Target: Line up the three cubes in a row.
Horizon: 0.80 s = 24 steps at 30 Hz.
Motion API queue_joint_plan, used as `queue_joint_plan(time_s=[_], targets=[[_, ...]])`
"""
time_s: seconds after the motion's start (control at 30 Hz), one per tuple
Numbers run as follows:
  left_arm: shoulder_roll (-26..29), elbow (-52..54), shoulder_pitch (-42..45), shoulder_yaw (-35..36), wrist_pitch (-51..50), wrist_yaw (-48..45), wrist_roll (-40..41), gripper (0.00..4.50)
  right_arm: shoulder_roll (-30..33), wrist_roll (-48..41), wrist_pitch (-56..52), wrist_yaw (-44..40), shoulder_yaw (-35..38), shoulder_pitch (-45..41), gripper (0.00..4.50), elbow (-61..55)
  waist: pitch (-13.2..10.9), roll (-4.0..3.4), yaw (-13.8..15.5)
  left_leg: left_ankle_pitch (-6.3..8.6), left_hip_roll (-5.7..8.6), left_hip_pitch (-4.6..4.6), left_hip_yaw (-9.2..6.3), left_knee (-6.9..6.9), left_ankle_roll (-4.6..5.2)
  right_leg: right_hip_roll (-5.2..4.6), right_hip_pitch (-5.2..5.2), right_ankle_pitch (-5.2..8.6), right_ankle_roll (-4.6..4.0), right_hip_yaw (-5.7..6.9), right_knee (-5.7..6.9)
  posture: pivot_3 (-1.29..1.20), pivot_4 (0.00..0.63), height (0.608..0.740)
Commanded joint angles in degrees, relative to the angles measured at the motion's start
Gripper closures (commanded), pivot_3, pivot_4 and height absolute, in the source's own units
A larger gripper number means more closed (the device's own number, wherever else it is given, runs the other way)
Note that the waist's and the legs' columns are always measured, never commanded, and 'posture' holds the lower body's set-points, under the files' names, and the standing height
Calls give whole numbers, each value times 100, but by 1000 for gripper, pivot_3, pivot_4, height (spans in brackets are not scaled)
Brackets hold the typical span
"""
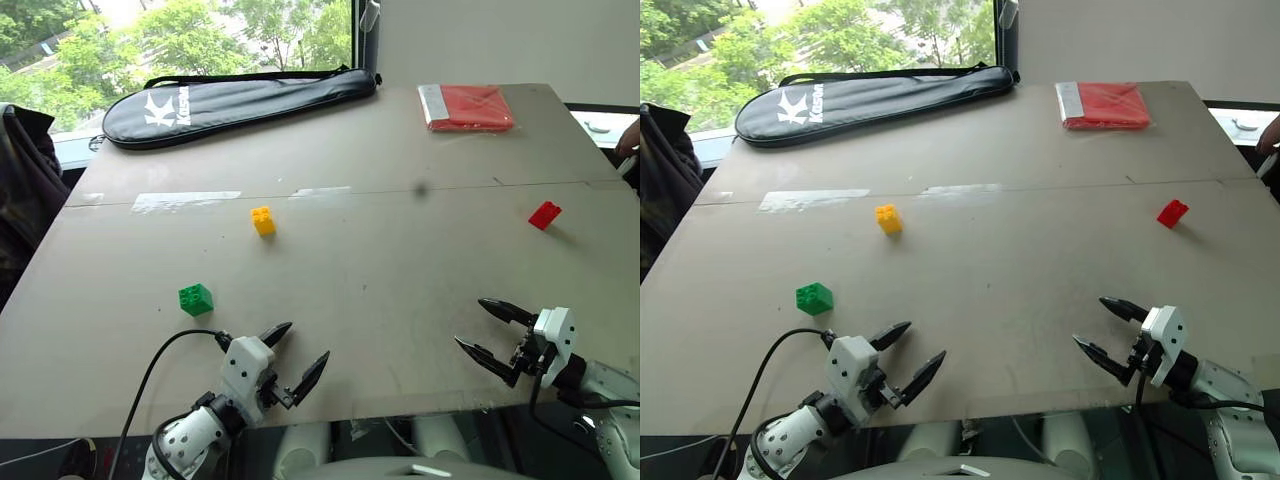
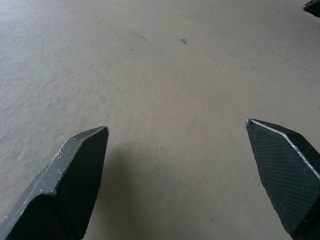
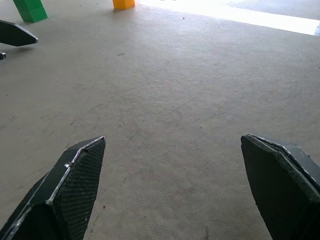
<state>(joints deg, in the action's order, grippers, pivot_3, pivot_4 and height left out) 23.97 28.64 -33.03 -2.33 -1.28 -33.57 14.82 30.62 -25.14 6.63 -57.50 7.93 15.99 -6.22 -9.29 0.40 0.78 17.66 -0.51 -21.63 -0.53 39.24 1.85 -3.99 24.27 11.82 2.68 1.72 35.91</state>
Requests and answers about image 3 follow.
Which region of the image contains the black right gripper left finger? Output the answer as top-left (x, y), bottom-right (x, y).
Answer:
top-left (0, 136), bottom-right (106, 240)

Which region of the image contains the green block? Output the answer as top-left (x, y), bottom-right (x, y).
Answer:
top-left (12, 0), bottom-right (49, 23)

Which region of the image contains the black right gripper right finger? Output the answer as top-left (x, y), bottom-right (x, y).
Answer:
top-left (240, 133), bottom-right (320, 240)

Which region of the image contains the yellow block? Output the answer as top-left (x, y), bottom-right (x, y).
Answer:
top-left (112, 0), bottom-right (136, 11)

